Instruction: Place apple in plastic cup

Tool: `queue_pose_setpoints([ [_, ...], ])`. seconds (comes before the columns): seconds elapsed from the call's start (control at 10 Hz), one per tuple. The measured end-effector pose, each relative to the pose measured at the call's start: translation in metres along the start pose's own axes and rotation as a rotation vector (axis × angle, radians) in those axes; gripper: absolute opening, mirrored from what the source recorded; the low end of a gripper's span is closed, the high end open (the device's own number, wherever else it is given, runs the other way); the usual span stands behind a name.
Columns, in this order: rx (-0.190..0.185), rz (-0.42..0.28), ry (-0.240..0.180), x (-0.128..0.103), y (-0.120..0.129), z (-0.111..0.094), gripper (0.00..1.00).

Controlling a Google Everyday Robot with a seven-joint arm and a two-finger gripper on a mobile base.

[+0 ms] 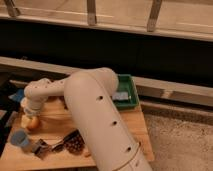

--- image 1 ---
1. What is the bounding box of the blue plastic cup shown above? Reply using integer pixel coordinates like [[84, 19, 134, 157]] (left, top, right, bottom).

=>
[[10, 130, 30, 148]]

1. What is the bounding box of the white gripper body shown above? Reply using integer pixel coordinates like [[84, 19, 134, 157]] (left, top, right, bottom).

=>
[[21, 99, 44, 118]]

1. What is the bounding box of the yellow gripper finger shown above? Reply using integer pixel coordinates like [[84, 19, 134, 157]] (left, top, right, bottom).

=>
[[21, 115, 32, 129]]

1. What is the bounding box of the grey metal clip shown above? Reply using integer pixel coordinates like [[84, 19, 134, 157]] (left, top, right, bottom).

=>
[[31, 139, 51, 159]]

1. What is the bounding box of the blue cloth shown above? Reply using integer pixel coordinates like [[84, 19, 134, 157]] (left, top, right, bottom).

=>
[[9, 89, 24, 103]]

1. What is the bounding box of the blue sponge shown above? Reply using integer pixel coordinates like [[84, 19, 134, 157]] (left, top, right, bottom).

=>
[[112, 91, 129, 101]]

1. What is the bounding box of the yellow red apple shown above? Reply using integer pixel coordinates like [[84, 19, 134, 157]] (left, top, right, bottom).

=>
[[27, 117, 40, 131]]

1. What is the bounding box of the green plastic tray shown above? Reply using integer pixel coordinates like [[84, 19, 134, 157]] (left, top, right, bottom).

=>
[[112, 74, 139, 110]]

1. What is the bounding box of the dark grape bunch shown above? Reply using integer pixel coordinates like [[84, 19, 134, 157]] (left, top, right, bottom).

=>
[[65, 135, 84, 155]]

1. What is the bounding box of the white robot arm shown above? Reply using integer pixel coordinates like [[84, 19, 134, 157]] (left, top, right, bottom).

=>
[[24, 68, 152, 171]]

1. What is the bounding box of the wooden table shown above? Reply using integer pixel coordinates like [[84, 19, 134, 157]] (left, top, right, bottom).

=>
[[0, 98, 154, 171]]

